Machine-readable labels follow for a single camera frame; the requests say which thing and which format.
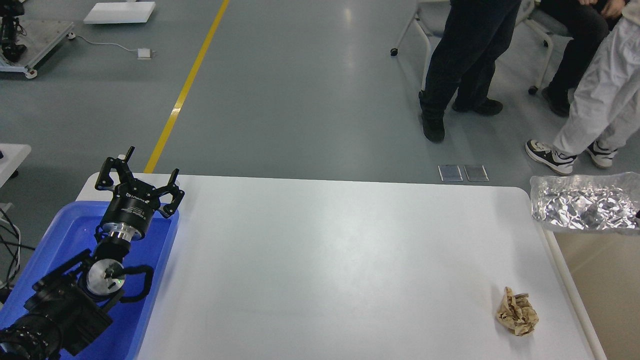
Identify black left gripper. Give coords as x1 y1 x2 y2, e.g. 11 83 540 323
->
94 146 186 240

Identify aluminium foil sheet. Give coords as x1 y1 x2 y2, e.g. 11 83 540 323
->
530 172 640 236

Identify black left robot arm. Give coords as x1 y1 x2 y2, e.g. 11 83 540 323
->
1 146 185 360

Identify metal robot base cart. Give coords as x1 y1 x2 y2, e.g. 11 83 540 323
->
0 0 75 79

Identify blue plastic bin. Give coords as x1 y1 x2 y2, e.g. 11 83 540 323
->
0 201 180 360

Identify white side table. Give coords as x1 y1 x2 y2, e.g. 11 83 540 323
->
0 143 32 187

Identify white flat board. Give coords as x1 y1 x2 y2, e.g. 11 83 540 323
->
83 0 156 25

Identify grey office chair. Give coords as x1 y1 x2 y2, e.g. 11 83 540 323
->
390 0 451 91

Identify left floor metal plate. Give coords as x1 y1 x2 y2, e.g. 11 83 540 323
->
438 164 464 183

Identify floor metal plate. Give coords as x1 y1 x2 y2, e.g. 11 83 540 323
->
438 164 464 183
463 164 490 182

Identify right floor metal plate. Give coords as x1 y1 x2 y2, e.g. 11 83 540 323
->
463 164 490 182

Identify person in dark trousers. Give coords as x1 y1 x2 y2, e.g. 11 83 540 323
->
419 0 521 143

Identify crumpled brown paper ball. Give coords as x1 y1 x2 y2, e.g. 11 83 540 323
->
494 286 540 337

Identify beige plastic bin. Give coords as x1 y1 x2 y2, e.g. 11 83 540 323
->
542 227 640 360

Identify person in white trousers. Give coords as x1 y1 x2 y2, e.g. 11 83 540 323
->
525 0 640 176

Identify seated person in black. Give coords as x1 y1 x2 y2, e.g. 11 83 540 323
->
540 0 628 117

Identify black cables at left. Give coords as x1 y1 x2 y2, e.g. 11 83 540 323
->
0 207 37 301

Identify white power adapter with cable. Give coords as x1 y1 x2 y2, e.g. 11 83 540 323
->
74 33 154 60

